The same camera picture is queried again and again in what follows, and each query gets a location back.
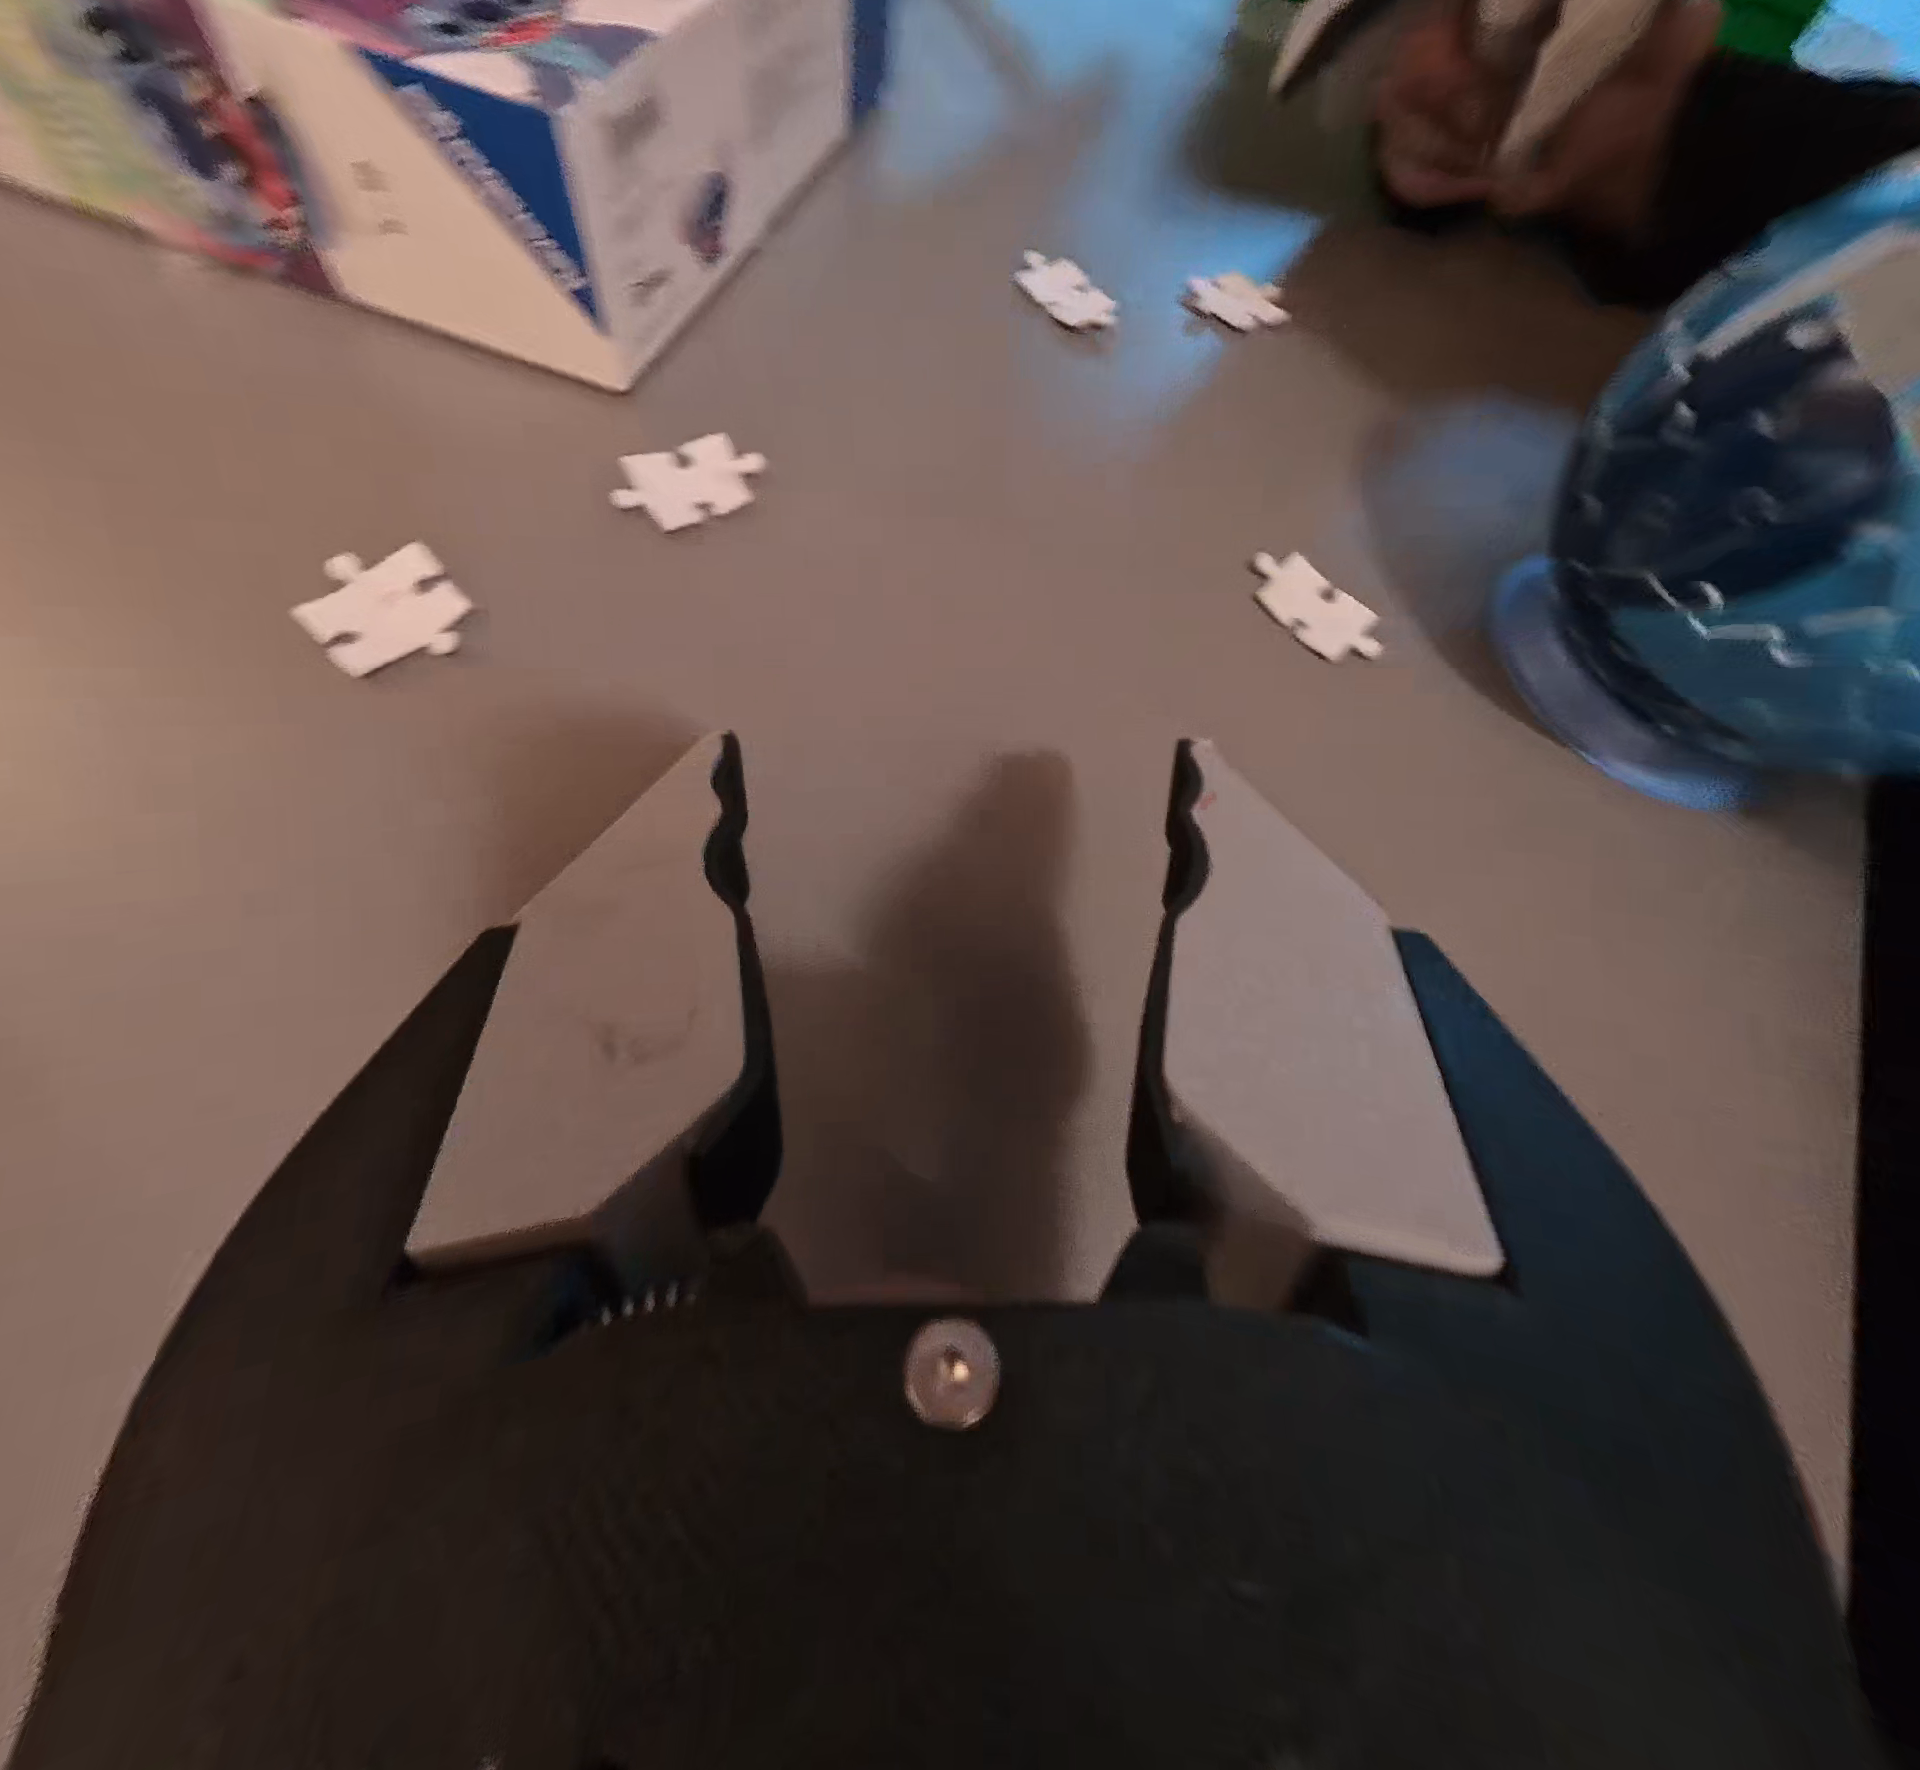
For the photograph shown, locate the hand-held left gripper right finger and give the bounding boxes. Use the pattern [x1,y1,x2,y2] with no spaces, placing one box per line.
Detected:
[1124,733,1505,1298]

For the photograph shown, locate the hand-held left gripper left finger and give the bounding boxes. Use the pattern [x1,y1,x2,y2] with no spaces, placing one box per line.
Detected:
[403,727,789,1267]

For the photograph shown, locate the blue puzzle ball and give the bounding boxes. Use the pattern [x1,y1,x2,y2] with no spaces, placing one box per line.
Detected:
[1493,148,1920,812]

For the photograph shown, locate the person's right forearm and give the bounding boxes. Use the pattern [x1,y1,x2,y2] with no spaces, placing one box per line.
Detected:
[1564,48,1920,310]

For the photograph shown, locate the cartoon printed puzzle box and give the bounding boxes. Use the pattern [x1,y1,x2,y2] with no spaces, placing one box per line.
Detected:
[0,0,899,391]

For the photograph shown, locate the person's right hand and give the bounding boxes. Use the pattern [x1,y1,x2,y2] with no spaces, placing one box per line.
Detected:
[1373,0,1726,226]

